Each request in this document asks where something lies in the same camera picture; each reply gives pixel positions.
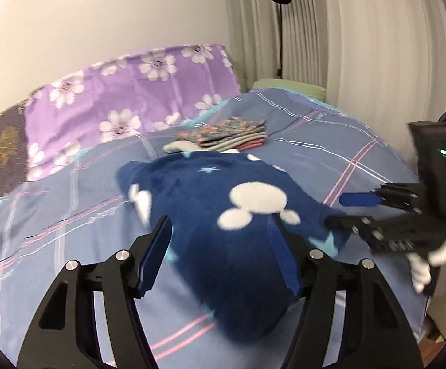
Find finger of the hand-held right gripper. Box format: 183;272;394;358
338;182;425;214
325;215;442;255

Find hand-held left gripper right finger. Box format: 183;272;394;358
271;213;423;369

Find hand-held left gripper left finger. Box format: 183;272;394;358
18;215;174;369

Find blue fleece star-print garment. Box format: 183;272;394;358
116;150;350;343

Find blue plaid bed sheet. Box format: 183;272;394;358
0;88;431;369

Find white folded cloth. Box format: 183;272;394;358
162;140;208;154

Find red folded garment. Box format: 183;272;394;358
238;139;266;151

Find grey folded garment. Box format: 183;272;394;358
200;133;268;151

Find green pillow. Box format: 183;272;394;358
252;79;327;102

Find white pleated curtain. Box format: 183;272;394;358
227;0;446;185

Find floral folded garment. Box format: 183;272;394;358
175;118;267;147

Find purple floral pillow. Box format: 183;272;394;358
25;43;241;181

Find dark pillow with gold print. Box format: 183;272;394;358
0;100;29;200

